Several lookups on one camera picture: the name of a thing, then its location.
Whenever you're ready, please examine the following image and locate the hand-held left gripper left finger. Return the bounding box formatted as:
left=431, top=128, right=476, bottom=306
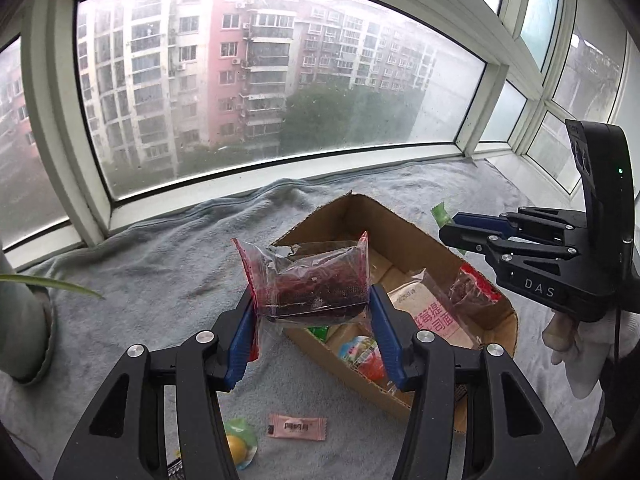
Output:
left=52, top=285, right=256, bottom=480

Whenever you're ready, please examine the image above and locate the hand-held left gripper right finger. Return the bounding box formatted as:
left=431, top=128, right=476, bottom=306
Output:
left=367, top=284, right=578, bottom=480

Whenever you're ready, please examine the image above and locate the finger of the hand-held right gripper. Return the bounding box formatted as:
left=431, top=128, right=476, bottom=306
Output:
left=452, top=206, right=586, bottom=243
left=440, top=224, right=576, bottom=261

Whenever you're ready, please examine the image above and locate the clear red-edged dried fruit packet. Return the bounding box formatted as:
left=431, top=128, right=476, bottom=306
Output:
left=232, top=231, right=371, bottom=361
left=447, top=264, right=502, bottom=308

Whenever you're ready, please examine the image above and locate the clear bread packet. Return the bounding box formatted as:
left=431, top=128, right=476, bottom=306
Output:
left=387, top=268, right=483, bottom=351

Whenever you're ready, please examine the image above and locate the brown cardboard box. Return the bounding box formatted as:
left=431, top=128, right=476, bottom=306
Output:
left=270, top=191, right=519, bottom=433

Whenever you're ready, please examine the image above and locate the person's right hand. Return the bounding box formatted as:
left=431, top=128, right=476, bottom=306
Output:
left=544, top=309, right=621, bottom=402

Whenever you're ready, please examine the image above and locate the grey blanket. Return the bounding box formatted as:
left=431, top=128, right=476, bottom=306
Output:
left=0, top=157, right=616, bottom=480

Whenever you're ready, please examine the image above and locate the small pink sachet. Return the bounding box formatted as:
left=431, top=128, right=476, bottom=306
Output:
left=266, top=413, right=327, bottom=442

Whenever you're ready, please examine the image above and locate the green pot saucer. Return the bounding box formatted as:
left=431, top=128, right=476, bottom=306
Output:
left=17, top=287, right=55, bottom=387

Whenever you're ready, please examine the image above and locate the white window frame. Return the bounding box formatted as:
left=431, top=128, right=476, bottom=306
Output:
left=0, top=0, right=640, bottom=271

